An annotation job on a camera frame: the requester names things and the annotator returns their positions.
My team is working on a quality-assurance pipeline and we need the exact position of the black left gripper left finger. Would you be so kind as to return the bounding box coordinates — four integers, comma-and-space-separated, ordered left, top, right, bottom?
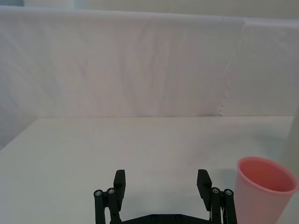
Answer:
93, 169, 127, 224

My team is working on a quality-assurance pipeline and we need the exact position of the white table cloth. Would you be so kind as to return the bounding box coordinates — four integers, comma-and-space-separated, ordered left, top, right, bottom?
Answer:
0, 116, 299, 224

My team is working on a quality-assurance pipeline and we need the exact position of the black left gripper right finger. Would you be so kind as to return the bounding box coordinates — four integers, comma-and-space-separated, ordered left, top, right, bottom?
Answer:
197, 169, 238, 224

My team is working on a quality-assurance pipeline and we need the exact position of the white curtain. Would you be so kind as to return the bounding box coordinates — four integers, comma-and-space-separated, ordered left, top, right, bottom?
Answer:
0, 6, 299, 151

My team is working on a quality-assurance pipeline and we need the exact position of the pink plastic cup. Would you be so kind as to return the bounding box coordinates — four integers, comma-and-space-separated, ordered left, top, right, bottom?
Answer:
235, 156, 299, 224

